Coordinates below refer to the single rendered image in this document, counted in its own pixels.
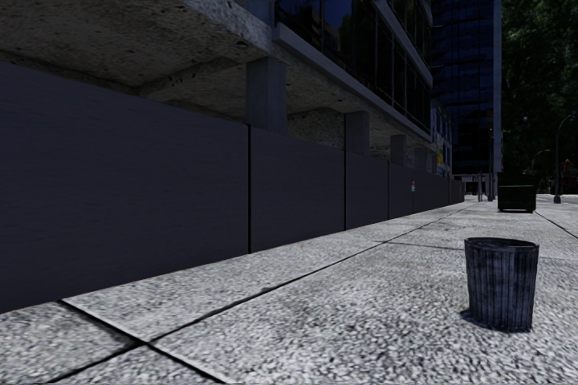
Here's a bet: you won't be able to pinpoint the dark box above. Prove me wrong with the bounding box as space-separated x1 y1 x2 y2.
497 172 538 213

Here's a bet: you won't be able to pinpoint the grey street lamp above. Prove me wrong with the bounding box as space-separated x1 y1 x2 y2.
529 148 552 175
552 107 578 205

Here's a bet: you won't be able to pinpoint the glass tower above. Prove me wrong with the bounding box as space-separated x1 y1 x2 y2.
430 0 503 196

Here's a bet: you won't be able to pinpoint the trees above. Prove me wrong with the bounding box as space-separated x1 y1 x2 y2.
501 0 578 197

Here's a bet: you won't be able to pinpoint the dark ribbed bin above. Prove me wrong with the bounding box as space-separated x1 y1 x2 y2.
463 237 540 333

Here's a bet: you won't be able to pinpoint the dark hoarding fence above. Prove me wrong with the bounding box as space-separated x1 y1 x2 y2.
0 56 466 318

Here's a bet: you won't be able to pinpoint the pale concrete building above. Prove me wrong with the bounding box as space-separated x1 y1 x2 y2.
0 0 454 178

